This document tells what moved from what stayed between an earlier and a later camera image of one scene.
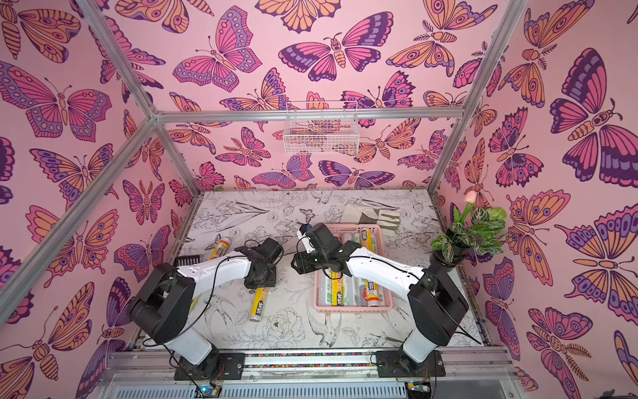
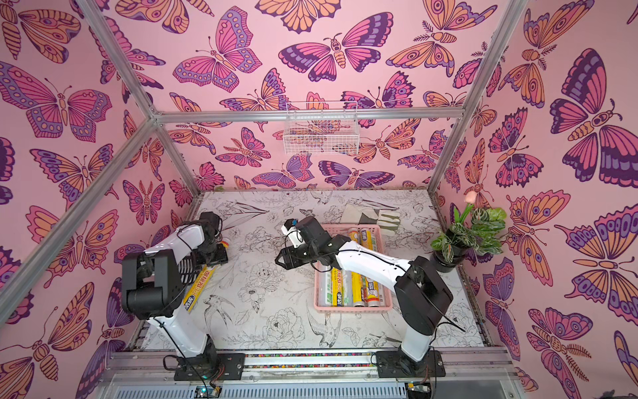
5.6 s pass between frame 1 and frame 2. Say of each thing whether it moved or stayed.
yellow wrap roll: stayed
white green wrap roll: stayed
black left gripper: moved
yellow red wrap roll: stayed
